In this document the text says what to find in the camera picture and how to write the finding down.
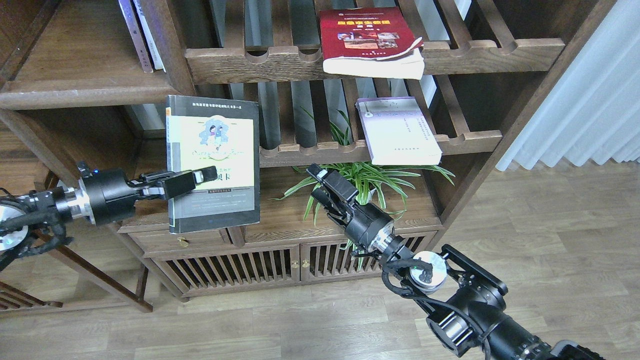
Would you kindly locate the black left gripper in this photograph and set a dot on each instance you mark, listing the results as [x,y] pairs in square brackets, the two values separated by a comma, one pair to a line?
[107,196]

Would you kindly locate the dark wooden bookshelf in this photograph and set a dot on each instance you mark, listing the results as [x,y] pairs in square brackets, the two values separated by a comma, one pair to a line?
[69,67]

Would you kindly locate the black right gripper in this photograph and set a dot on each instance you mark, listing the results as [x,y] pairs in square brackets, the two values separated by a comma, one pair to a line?
[367,226]

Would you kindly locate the red cover book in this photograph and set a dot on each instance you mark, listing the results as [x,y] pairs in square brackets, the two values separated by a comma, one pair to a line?
[373,42]

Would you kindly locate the white plant pot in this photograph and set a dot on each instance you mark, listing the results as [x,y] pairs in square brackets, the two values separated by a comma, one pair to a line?
[365,196]

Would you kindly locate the white pleated curtain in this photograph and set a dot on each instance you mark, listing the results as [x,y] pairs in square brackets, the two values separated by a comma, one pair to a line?
[593,112]

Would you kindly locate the green spider plant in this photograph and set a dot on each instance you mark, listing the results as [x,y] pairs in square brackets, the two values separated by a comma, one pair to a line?
[365,176]

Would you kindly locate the white spine upright book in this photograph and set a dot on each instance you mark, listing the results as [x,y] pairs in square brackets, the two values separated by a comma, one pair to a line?
[153,51]

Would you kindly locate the wooden side furniture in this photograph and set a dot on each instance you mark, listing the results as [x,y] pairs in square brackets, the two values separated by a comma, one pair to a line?
[95,271]

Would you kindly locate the black yellow-green cover book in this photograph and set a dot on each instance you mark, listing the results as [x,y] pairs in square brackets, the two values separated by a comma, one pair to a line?
[203,132]

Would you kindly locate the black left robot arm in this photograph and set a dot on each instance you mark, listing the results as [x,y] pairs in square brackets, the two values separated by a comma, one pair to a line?
[35,223]

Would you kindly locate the pale lavender cover book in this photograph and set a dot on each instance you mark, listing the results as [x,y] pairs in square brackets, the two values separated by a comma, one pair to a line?
[397,133]

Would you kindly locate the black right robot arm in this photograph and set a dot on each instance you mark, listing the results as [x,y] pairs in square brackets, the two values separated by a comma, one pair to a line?
[464,303]

